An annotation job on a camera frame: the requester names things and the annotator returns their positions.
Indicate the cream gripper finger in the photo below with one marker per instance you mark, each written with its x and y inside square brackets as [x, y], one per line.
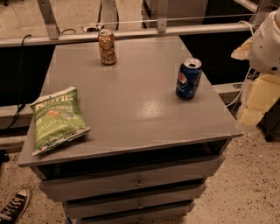
[242, 52]
[265, 92]

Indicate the blue pepsi can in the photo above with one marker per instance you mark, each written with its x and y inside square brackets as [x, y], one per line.
[188, 80]

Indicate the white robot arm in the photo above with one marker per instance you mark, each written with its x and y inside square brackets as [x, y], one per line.
[262, 51]

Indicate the orange soda can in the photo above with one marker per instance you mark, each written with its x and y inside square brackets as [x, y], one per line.
[106, 41]

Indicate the grey drawer cabinet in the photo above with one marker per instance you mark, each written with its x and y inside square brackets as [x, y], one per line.
[135, 117]

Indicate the bottom grey drawer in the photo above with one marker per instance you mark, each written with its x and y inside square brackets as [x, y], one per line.
[145, 214]

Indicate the grey drawer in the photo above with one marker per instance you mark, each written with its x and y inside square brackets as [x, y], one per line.
[134, 199]
[140, 177]
[145, 214]

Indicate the green kettle chips bag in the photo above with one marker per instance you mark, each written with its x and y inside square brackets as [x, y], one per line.
[58, 119]

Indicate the middle grey drawer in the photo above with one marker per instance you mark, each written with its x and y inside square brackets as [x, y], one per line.
[134, 199]

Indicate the top grey drawer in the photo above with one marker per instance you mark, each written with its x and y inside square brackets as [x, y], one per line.
[140, 177]

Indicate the black canvas sneaker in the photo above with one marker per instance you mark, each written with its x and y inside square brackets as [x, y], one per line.
[16, 207]

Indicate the metal railing frame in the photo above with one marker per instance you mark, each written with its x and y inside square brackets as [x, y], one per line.
[55, 37]

